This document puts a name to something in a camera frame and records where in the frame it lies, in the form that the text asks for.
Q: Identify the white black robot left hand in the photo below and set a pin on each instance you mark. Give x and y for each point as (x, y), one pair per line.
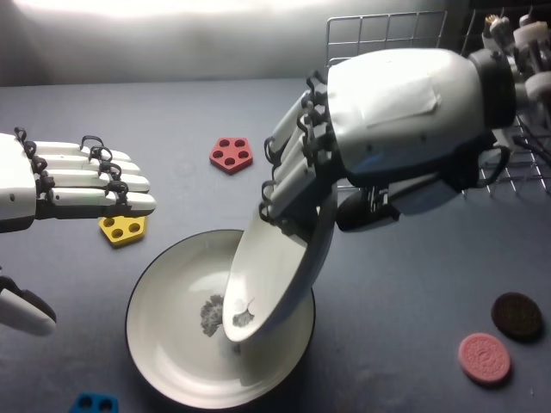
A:
(64, 172)

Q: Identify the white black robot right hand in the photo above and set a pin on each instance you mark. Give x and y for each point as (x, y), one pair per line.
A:
(400, 107)

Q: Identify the small white ginkgo print plate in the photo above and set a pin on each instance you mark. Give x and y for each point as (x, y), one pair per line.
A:
(271, 275)

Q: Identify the large white ginkgo print plate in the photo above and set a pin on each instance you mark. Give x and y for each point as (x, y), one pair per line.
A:
(181, 344)

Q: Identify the yellow pentagon block with holes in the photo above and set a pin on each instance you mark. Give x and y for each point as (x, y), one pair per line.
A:
(120, 234)

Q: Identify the red pentagon block with holes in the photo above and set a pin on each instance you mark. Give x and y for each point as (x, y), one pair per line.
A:
(230, 157)

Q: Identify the grey table cloth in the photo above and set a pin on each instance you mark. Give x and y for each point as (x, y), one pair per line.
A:
(387, 279)

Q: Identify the blue pentagon block with holes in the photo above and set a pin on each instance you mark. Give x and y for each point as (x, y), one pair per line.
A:
(92, 404)

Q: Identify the brown sandwich cookie toy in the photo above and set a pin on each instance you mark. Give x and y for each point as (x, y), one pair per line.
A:
(516, 316)

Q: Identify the pink sandwich cookie toy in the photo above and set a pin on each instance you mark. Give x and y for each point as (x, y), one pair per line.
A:
(484, 359)

